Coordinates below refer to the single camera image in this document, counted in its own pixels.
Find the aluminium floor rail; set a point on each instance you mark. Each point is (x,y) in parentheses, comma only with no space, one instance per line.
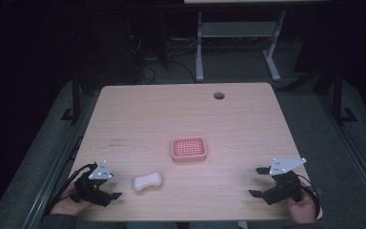
(55,165)
(352,149)

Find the person's left hand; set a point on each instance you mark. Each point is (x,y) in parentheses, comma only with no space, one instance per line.
(68,205)

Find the white metal stand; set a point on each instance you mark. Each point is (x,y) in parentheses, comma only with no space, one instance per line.
(235,29)

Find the black metal stand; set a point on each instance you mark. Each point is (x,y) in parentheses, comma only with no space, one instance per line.
(338,95)
(75,95)

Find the pink soap dish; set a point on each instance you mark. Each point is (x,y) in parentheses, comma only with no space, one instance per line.
(188,149)

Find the white soap bar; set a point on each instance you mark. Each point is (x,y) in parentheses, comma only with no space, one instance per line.
(147,181)

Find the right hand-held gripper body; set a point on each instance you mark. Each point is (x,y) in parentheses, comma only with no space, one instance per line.
(284,187)

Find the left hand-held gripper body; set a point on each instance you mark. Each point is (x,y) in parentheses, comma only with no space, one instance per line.
(87,189)

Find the person's right hand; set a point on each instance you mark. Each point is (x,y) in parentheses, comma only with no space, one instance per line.
(302,210)

